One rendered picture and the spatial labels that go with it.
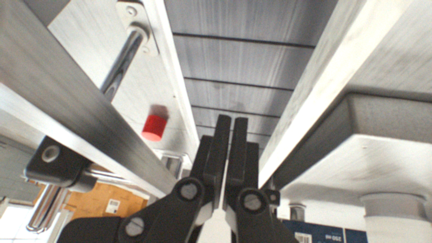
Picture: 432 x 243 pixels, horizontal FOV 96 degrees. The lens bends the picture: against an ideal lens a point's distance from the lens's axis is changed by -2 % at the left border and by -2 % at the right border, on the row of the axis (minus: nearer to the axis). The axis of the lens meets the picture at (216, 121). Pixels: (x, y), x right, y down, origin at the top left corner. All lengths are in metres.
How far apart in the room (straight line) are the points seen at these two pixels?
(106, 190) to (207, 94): 1.95
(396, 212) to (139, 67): 0.42
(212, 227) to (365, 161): 0.19
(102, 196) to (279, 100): 1.99
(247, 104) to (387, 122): 0.14
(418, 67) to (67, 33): 0.33
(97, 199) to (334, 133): 2.00
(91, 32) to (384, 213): 0.46
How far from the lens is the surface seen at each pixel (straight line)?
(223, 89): 0.16
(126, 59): 0.18
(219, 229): 0.28
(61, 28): 0.26
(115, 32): 0.23
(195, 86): 0.16
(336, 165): 0.30
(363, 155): 0.27
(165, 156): 0.51
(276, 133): 0.16
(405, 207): 0.43
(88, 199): 2.17
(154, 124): 0.33
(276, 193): 0.41
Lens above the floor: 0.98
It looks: 28 degrees down
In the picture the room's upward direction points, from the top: 169 degrees counter-clockwise
